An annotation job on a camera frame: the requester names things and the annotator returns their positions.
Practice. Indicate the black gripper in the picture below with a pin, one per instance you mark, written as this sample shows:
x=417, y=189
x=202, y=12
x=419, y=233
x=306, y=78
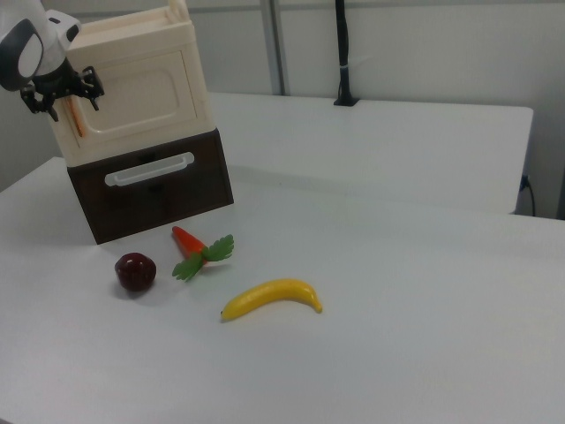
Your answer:
x=59, y=84

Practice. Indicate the cream cabinet door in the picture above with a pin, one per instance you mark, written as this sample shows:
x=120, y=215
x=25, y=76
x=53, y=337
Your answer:
x=141, y=95

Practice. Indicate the white grey Franka robot arm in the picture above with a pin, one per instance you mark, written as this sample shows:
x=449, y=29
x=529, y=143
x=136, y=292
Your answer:
x=26, y=57

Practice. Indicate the cream plastic toy cabinet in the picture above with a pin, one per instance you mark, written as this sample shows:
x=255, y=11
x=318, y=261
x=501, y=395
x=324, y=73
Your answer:
x=132, y=35

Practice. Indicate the dark brown drawer unit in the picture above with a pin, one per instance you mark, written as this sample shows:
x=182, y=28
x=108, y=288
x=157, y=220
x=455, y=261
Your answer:
x=176, y=203

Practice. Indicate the dark red toy apple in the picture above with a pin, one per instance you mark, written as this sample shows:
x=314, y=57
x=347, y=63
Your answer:
x=134, y=271

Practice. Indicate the orange toy carrot green leaves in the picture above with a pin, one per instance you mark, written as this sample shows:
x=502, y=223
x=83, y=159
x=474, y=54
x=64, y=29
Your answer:
x=189, y=243

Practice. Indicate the black pole base clamp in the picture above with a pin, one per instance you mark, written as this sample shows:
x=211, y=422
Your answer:
x=345, y=102

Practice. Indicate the yellow toy banana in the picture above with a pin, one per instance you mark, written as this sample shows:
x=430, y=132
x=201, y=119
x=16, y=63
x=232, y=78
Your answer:
x=269, y=293

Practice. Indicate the grey partition frame post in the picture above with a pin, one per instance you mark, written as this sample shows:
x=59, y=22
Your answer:
x=276, y=44

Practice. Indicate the black camera pole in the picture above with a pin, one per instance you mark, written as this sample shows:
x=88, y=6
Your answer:
x=342, y=44

